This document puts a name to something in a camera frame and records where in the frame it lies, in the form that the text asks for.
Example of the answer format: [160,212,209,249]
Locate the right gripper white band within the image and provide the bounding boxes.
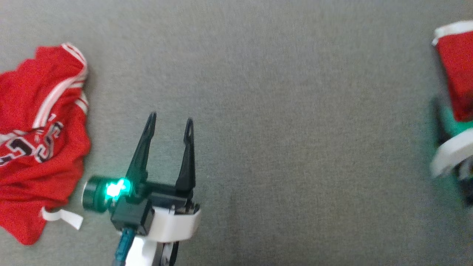
[431,97,473,205]

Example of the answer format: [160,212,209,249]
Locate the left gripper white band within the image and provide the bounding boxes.
[82,112,202,243]

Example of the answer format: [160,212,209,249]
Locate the red shorts with white stripe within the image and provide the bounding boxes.
[432,20,473,122]

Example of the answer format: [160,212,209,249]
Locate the red and white jersey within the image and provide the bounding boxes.
[0,42,92,246]

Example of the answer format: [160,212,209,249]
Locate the teal camera cable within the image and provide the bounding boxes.
[113,227,136,266]

